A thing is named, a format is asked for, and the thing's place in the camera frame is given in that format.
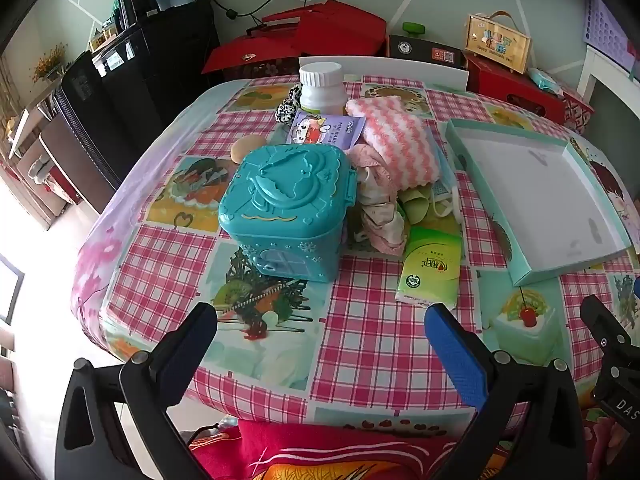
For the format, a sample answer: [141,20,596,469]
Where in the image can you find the black suitcase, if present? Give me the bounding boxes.
[54,50,166,191]

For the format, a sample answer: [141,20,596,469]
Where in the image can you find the beige makeup sponge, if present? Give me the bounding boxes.
[230,135,268,163]

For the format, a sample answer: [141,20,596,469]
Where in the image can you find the teal cardboard tray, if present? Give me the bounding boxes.
[444,119,633,287]

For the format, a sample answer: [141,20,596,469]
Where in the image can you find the black and orange box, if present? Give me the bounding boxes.
[387,34,468,66]

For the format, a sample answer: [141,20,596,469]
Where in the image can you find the teal plastic toy case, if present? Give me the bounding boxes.
[218,143,360,283]

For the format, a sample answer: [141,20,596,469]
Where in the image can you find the green tissue packet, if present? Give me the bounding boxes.
[395,226,462,311]

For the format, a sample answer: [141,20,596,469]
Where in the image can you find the purple plastic basket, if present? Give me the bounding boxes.
[582,0,640,81]

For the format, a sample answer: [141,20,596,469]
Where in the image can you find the pink white striped cloth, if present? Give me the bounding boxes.
[345,97,443,192]

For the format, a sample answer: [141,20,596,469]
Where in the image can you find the purple wet wipe packet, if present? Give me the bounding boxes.
[287,111,367,151]

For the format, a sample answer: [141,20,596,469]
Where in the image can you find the red printed blanket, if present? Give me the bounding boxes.
[185,417,506,480]

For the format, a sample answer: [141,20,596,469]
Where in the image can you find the yellow artificial flowers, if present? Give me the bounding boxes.
[30,42,68,83]

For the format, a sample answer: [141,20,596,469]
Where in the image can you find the red cardboard box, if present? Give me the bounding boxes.
[262,0,388,58]

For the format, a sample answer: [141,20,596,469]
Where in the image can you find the pink baby clothing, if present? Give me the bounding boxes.
[346,144,408,255]

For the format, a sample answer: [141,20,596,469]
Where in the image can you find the red crate box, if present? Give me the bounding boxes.
[465,55,568,126]

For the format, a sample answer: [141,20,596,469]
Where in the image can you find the white board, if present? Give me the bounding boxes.
[299,55,470,92]

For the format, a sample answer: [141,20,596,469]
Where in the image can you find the red gift box floral base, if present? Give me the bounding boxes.
[201,37,301,83]

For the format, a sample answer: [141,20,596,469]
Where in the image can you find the teal wipes pack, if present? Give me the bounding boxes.
[527,67,566,97]

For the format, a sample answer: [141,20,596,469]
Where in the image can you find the yellow gift box with handle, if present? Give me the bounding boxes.
[463,10,532,75]

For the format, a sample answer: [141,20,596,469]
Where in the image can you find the black and white scrunchie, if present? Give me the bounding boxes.
[276,84,303,126]

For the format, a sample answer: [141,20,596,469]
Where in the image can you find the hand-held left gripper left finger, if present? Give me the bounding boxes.
[54,302,219,480]

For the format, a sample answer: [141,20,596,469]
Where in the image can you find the light green cloth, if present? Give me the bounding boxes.
[396,187,431,223]

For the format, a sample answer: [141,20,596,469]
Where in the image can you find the white pill bottle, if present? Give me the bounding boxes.
[298,62,347,115]

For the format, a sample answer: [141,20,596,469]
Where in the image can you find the blue face mask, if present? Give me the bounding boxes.
[427,135,462,218]

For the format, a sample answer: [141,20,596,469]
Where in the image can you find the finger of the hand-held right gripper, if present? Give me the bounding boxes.
[580,294,637,361]

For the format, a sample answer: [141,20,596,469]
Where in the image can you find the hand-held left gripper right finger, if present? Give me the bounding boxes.
[424,302,588,480]

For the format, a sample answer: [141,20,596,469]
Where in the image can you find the white shelf frame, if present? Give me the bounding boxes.
[580,45,640,111]

